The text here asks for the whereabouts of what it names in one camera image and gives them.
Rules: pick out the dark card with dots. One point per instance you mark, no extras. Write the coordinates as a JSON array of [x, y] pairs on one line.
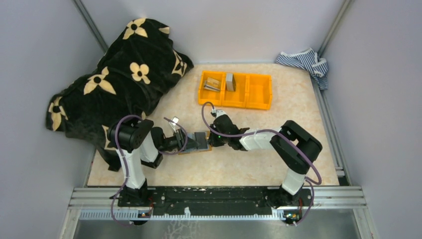
[[201, 139]]

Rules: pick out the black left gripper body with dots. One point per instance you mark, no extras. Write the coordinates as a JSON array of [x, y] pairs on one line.
[[180, 141]]

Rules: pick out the blue striped cloth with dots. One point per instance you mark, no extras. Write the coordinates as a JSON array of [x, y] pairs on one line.
[[308, 60]]

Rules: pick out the tan leather card holder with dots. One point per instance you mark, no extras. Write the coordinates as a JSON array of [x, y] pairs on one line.
[[196, 150]]

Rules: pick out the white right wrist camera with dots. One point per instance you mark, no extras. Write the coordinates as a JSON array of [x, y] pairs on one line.
[[218, 113]]

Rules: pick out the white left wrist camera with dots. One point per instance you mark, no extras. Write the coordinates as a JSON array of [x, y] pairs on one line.
[[173, 123]]

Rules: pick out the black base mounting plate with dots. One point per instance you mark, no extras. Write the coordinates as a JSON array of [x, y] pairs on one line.
[[218, 201]]

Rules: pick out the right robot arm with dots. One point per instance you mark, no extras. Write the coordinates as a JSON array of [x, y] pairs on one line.
[[296, 147]]

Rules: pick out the orange three-compartment bin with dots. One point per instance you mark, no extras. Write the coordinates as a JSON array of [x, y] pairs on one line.
[[253, 91]]

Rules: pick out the black floral blanket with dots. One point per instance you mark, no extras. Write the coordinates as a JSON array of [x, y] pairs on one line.
[[136, 71]]

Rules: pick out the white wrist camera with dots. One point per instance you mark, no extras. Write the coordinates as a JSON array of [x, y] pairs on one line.
[[173, 123], [218, 113]]

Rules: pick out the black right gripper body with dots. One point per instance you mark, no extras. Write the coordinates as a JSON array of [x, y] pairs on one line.
[[213, 138]]

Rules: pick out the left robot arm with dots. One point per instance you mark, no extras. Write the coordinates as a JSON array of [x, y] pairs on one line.
[[138, 141]]

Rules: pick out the grey box in bin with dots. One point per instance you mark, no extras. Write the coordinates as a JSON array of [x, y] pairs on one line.
[[230, 82]]

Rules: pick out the aluminium frame rail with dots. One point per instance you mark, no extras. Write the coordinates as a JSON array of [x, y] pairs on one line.
[[98, 204]]

